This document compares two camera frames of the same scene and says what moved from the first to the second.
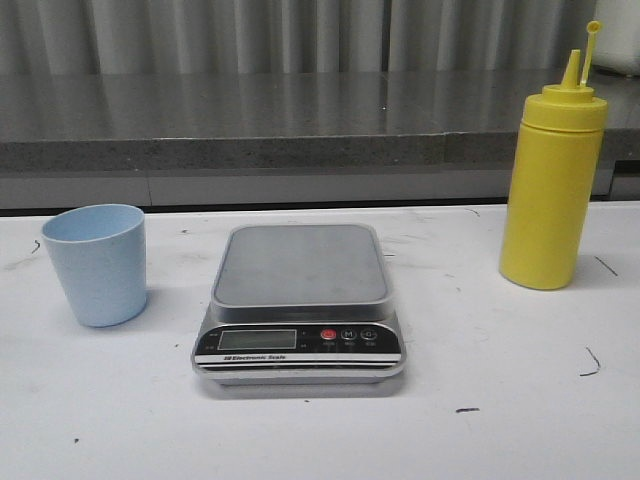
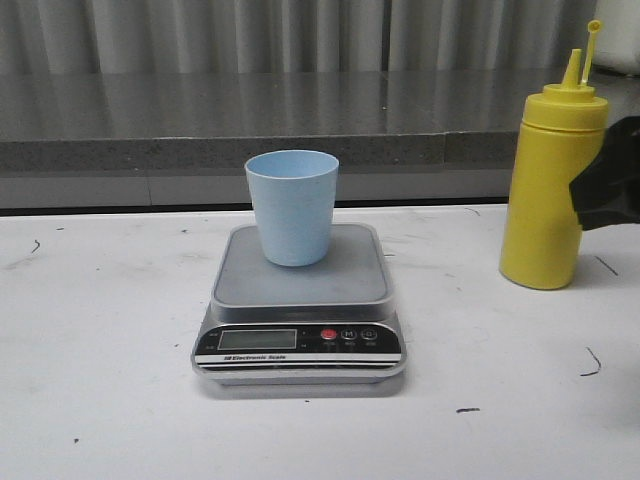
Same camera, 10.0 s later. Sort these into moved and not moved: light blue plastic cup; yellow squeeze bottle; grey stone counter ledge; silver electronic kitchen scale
Moved: light blue plastic cup
Not moved: yellow squeeze bottle; silver electronic kitchen scale; grey stone counter ledge
